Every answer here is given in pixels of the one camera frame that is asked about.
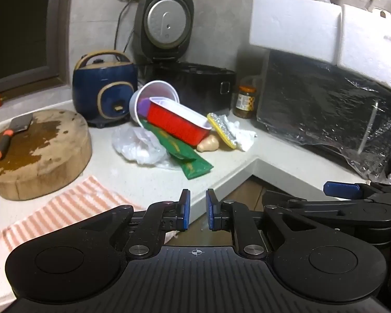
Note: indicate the round wooden chopping block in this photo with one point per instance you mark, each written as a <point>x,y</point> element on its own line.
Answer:
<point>52,163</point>

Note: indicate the crumpled white tissue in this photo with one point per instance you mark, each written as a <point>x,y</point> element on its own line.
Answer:
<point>244,137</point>

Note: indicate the glass jar with orange lid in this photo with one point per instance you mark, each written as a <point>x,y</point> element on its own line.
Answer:
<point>246,102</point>

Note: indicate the clear plastic bag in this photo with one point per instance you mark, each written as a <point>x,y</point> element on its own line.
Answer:
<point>133,146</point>

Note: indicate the blue rice cooker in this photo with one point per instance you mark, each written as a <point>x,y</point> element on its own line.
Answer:
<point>94,84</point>

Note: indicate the black microwave in plastic wrap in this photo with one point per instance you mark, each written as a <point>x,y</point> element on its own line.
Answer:
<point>312,104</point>

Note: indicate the pink white striped cloth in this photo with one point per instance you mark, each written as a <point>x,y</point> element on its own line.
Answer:
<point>68,203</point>

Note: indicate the garlic bulb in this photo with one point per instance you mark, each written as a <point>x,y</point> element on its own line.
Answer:
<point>208,143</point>

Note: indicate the pink purple sponge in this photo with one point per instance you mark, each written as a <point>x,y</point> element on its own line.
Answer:
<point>142,107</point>

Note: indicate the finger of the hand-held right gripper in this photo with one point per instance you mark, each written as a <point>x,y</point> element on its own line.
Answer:
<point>312,206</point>
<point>342,190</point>

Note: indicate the white plastic bowl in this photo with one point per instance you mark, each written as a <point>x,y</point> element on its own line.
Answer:
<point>158,87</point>

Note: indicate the red foil tray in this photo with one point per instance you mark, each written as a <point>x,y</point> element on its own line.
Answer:
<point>172,120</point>

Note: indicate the white foam box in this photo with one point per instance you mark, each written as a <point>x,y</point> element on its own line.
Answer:
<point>371,45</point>
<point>293,26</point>

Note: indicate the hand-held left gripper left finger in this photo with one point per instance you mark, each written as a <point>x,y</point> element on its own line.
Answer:
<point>184,210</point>

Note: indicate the black rice cooker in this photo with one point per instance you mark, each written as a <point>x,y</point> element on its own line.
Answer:
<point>195,84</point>

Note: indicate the yellow rimmed mesh pad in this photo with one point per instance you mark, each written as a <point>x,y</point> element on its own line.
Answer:
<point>221,128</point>

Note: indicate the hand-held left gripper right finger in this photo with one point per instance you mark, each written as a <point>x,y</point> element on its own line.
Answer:
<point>211,210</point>

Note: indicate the dark window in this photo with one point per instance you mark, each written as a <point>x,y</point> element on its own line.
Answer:
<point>19,22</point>

